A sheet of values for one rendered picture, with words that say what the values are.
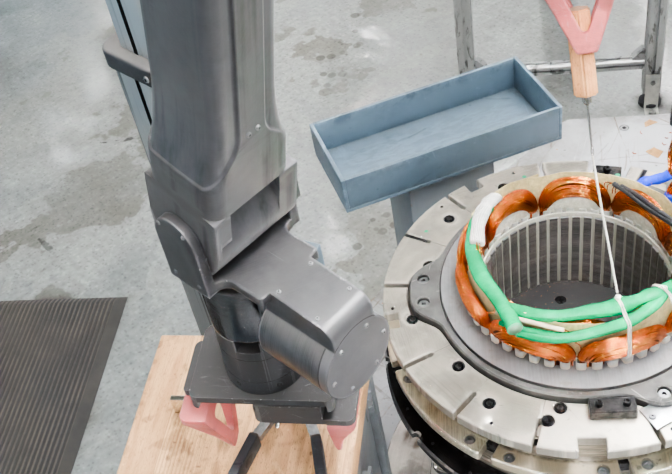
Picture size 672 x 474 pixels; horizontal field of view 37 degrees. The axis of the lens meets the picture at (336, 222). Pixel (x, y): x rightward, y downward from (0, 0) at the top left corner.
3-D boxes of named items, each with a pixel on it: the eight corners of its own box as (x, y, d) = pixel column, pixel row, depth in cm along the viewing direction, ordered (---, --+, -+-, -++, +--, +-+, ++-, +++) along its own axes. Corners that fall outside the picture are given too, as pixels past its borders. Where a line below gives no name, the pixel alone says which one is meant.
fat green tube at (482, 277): (523, 343, 73) (523, 326, 72) (470, 345, 74) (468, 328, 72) (509, 206, 84) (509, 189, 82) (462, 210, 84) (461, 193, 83)
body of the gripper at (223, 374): (335, 417, 69) (322, 350, 63) (192, 412, 70) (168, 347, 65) (346, 343, 73) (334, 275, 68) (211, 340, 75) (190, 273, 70)
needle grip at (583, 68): (603, 93, 68) (594, 6, 66) (580, 99, 68) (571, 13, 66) (591, 88, 70) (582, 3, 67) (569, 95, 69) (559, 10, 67)
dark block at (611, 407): (587, 404, 74) (588, 394, 73) (634, 402, 74) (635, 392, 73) (590, 420, 73) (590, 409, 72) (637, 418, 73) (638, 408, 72)
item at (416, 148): (521, 235, 132) (516, 55, 112) (560, 289, 124) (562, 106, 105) (345, 297, 128) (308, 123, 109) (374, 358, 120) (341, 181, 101)
